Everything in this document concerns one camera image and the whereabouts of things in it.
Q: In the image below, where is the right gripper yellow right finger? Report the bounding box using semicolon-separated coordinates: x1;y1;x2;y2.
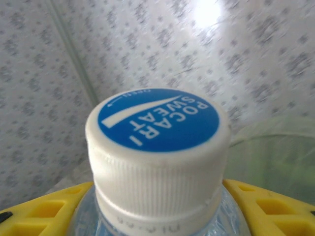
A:
222;178;315;236

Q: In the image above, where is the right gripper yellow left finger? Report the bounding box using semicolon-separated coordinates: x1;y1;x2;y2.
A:
0;182;95;236

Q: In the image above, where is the blue label bottle white cap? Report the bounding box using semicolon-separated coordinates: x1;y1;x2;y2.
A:
71;88;252;236

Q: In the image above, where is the clear green-tinted container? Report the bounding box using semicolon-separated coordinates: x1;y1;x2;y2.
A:
227;114;315;205

